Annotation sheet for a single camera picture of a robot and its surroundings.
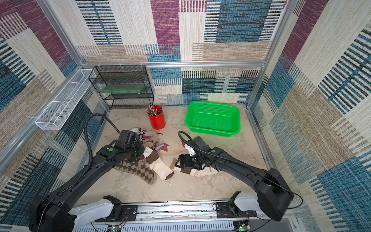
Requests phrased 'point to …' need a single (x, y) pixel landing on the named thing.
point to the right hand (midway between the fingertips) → (184, 167)
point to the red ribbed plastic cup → (157, 117)
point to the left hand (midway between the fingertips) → (146, 147)
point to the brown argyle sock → (140, 167)
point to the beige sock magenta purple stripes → (163, 148)
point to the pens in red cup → (154, 109)
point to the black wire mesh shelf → (123, 86)
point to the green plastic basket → (218, 118)
